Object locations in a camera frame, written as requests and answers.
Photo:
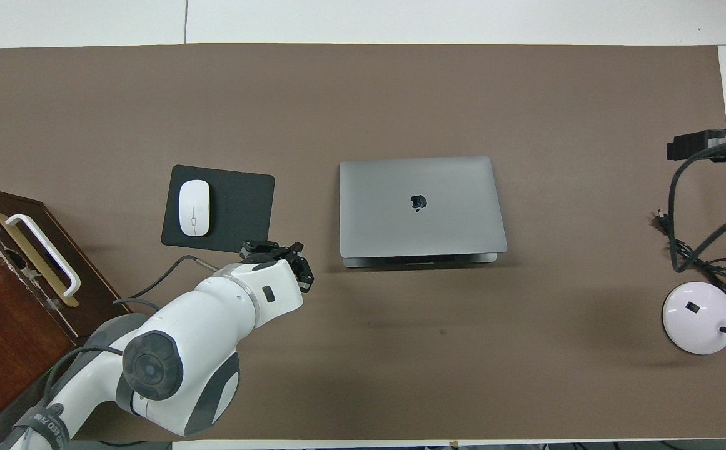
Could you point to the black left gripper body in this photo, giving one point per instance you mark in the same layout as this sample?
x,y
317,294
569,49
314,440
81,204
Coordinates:
x,y
278,257

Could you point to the grey laptop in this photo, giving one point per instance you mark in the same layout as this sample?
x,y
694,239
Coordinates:
x,y
422,219

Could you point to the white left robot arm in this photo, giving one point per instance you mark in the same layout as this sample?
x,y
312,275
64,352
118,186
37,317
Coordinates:
x,y
200,325

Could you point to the black mouse pad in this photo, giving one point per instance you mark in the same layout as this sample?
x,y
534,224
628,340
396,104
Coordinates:
x,y
237,206

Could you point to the white computer mouse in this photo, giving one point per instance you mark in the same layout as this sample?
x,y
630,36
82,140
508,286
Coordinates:
x,y
194,208

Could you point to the white desk lamp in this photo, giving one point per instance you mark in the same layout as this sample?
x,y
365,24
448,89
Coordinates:
x,y
694,325

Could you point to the brown table mat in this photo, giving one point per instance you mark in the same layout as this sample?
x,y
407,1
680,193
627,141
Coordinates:
x,y
362,94

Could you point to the brown wooden box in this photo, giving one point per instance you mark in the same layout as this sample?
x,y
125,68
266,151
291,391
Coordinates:
x,y
0,325

